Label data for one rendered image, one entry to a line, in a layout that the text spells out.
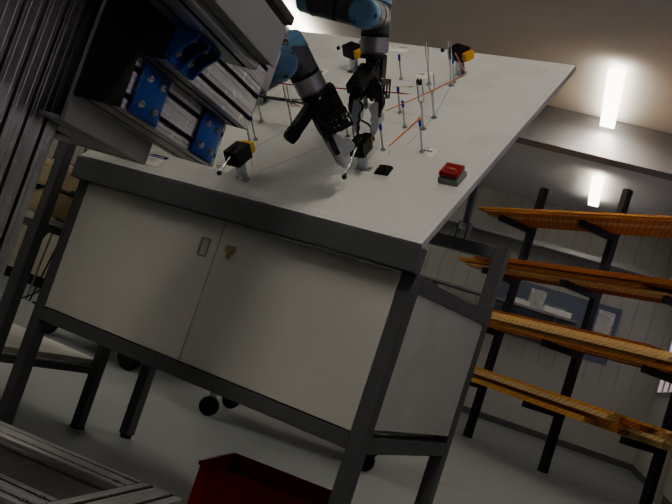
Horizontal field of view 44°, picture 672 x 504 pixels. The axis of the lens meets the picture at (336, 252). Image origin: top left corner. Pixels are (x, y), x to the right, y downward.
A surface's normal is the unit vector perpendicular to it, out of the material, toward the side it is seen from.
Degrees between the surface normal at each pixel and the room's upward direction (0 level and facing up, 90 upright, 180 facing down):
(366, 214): 48
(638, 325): 90
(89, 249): 90
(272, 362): 90
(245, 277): 90
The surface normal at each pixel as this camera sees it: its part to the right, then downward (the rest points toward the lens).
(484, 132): -0.13, -0.80
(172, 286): -0.46, -0.22
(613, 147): -0.26, -0.16
